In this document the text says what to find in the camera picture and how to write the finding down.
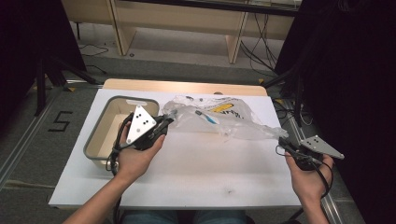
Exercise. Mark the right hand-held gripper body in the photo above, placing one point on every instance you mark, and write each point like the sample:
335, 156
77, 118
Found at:
320, 146

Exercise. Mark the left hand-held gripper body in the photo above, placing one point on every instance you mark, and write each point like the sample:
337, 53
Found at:
140, 124

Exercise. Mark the beige bin with grey rim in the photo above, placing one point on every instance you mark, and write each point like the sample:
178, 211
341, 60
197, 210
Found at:
106, 137

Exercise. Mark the blue toothbrush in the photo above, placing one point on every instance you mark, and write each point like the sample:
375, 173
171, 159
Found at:
208, 118

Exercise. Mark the clear smiley plastic bag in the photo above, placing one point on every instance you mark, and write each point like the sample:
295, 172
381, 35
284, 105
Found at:
246, 123

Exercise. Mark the person's left hand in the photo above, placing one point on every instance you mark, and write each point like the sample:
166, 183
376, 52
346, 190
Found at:
134, 161

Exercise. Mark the person's right hand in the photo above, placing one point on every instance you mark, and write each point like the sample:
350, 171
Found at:
309, 183

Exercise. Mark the black metal stand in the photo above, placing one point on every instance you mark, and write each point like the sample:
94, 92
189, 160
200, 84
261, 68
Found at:
297, 93

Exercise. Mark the dark curtain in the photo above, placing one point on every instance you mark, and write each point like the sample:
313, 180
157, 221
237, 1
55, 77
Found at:
358, 93
28, 46

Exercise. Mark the person's legs in jeans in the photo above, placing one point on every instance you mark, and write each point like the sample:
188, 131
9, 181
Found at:
186, 217

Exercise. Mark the light wooden desk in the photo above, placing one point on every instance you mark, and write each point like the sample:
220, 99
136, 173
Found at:
174, 15

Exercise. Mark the black tripod stand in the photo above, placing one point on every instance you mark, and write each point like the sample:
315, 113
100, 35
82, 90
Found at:
42, 87

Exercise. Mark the metal floor rail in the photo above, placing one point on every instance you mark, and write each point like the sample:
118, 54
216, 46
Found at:
25, 140
334, 208

